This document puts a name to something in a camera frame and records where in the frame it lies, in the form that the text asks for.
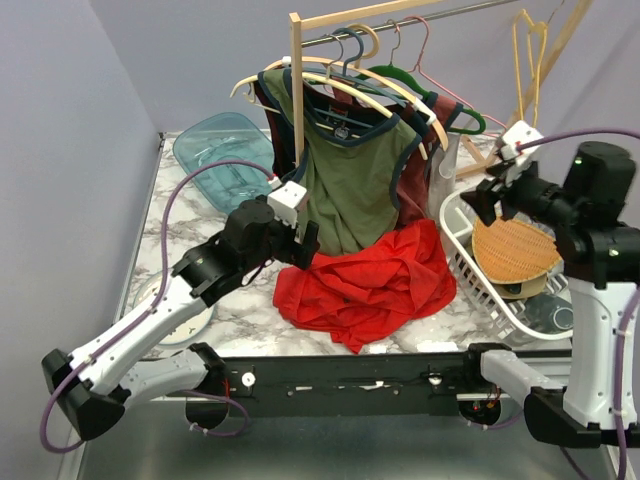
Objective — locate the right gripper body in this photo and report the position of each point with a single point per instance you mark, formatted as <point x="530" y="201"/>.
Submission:
<point x="537" y="198"/>

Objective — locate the green velvet hanger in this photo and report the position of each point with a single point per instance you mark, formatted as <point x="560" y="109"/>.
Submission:
<point x="430" y="98"/>

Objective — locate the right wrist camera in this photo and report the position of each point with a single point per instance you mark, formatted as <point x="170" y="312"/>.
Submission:
<point x="511" y="143"/>

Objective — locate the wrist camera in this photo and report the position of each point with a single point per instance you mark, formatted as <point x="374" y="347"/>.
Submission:
<point x="287" y="201"/>
<point x="511" y="143"/>

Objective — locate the blue plastic hanger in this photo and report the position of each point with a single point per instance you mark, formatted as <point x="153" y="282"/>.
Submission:
<point x="358" y="83"/>

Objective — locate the cream wooden hanger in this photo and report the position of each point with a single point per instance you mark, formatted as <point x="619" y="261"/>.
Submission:
<point x="292" y="63"/>

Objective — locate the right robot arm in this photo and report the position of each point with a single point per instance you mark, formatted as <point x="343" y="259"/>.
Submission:
<point x="601" y="262"/>

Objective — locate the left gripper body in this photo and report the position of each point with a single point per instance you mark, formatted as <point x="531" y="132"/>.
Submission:
<point x="282" y="244"/>

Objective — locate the red tank top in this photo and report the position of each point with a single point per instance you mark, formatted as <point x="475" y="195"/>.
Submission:
<point x="365" y="297"/>

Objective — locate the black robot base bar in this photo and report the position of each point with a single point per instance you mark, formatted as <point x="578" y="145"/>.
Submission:
<point x="440" y="384"/>

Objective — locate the green tank top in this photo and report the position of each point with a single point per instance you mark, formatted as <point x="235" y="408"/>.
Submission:
<point x="318" y="130"/>

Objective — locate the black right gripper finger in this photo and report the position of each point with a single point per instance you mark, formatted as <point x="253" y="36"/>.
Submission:
<point x="483" y="201"/>
<point x="506" y="170"/>

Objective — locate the dark maroon tank top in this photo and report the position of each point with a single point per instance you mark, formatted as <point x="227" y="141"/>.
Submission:
<point x="282" y="136"/>

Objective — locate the yellow hanger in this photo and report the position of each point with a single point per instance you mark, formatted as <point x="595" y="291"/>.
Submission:
<point x="527" y="65"/>

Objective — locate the blue plastic tub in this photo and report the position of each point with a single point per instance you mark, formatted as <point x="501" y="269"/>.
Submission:
<point x="216" y="141"/>

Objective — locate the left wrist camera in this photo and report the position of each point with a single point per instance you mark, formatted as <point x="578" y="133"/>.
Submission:
<point x="287" y="201"/>

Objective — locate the pink wire hanger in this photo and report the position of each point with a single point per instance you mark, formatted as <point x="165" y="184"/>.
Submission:
<point x="419" y="60"/>

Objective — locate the white laundry basket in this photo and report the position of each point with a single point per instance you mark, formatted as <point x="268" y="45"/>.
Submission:
<point x="546" y="317"/>

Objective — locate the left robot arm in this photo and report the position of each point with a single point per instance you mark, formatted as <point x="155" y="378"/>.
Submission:
<point x="95" y="383"/>

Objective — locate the wooden clothes rack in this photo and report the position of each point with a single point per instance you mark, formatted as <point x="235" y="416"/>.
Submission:
<point x="552" y="54"/>

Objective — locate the watermelon pattern plate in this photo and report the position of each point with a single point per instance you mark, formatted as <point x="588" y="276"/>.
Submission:
<point x="185" y="333"/>

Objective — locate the white translucent garment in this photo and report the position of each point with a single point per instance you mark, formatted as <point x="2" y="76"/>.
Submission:
<point x="442" y="175"/>

